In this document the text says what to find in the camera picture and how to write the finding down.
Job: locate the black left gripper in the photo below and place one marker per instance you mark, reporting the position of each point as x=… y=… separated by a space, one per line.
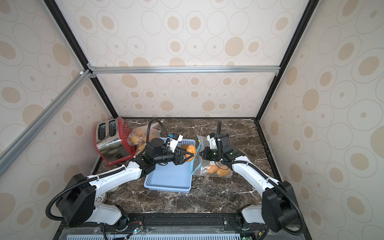
x=178 y=156

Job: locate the silver aluminium rail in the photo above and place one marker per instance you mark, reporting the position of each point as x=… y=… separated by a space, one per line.
x=185 y=70
x=25 y=138

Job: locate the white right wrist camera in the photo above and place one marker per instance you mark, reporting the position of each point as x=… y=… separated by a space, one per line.
x=212 y=141

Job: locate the silver aluminium rail back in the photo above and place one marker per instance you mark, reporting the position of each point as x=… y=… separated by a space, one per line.
x=185 y=70

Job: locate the silver aluminium rail left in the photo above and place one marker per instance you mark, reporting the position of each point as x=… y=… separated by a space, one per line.
x=25 y=138

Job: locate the clear zipper bag blue strip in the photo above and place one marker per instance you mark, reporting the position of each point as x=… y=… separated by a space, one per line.
x=200 y=166

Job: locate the red and chrome toaster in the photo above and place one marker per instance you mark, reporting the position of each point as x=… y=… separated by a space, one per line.
x=111 y=141

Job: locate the white perforated round object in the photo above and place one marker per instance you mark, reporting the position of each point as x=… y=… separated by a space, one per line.
x=102 y=198

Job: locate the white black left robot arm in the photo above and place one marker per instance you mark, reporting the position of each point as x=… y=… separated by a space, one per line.
x=77 y=204

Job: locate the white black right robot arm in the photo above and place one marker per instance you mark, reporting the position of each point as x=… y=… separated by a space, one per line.
x=279 y=209

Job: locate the light blue plastic basket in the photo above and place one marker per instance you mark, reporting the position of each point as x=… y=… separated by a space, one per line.
x=171 y=177

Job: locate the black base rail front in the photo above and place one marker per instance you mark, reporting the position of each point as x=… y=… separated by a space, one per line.
x=177 y=227

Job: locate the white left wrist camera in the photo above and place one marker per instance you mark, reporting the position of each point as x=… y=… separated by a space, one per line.
x=174 y=140

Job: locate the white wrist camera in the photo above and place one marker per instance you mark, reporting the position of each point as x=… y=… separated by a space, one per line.
x=212 y=141
x=174 y=140

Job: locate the clear zipper bag pink strip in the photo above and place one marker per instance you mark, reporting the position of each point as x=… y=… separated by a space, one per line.
x=141 y=147
x=139 y=135

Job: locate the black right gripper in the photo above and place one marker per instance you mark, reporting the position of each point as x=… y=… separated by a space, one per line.
x=208 y=153

